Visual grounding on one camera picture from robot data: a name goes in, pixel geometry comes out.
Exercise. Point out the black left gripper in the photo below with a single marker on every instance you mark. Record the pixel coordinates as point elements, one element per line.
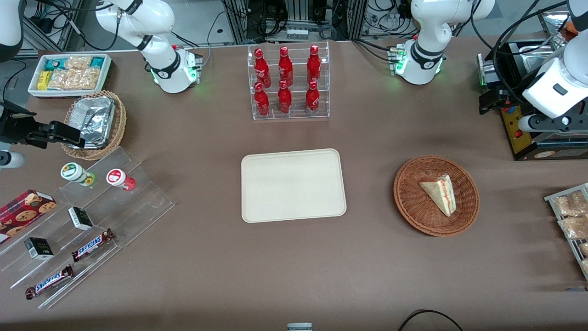
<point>503,97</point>

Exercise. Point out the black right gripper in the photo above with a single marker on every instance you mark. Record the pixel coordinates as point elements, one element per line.
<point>14,127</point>

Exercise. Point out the triangular sandwich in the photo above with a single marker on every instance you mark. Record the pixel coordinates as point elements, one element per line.
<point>440,193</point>

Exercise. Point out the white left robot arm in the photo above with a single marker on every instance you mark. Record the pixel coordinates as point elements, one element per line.
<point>425,41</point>

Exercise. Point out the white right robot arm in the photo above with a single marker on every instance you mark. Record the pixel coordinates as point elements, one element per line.
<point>167,69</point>

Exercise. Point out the light tan wicker basket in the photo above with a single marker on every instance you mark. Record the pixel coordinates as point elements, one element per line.
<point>119,124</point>

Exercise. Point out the brown round wicker basket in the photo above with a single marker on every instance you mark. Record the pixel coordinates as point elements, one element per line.
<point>413,207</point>

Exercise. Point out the beige plastic tray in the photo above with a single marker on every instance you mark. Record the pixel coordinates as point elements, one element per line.
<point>294,186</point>

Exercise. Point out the aluminium foil container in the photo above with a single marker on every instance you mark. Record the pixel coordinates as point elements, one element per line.
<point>94,119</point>

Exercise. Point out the green lid white cup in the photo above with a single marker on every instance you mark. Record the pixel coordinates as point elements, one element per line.
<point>73,171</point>

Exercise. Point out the black food warmer cabinet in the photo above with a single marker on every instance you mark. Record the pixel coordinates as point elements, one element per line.
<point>523,142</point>

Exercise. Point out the large clear rice cracker bag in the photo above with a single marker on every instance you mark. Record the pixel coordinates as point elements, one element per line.
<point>76,79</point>

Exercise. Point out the red lid white cup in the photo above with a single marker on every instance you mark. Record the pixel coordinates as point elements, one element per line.
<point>117,177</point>

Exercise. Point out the yellow snack packet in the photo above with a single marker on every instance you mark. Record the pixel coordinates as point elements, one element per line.
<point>43,80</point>

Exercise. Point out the steel food pan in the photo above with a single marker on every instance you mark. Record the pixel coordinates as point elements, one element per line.
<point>533,55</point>

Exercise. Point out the white rectangular snack bin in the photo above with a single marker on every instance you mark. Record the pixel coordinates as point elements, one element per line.
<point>108,73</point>

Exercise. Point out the teal snack packet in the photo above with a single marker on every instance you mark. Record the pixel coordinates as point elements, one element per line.
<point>97,62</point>
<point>54,64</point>

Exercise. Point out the small clear rice cracker bag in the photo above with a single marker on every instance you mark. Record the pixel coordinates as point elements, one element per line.
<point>78,62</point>

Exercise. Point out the small black carton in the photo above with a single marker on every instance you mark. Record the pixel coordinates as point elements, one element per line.
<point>80,218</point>
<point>39,248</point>

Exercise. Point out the red cookie box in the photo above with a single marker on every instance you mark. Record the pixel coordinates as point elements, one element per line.
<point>23,214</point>

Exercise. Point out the clear acrylic stepped display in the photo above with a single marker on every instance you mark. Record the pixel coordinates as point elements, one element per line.
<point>138,202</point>

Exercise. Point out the Snickers chocolate bar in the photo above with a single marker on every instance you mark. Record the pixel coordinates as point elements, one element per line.
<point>92,245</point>
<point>49,282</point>

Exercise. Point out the clear bag of pastries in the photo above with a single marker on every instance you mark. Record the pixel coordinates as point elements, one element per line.
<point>572,204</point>
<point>584,249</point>
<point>585,266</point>
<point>574,227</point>

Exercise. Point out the red cola bottle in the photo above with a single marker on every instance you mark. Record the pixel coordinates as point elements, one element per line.
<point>285,66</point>
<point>262,102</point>
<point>312,100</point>
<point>313,64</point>
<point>285,100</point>
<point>262,69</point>

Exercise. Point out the clear acrylic bottle rack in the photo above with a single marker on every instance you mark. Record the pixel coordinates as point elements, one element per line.
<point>298,99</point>

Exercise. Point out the white power strip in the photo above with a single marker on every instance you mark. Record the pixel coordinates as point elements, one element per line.
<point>296,33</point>

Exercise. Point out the small grey box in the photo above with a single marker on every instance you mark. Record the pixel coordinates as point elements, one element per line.
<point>299,327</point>

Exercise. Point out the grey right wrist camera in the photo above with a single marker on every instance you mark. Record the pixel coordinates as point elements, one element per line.
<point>11,159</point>

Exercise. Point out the aluminium frame rack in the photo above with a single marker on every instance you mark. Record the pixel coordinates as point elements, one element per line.
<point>344,18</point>

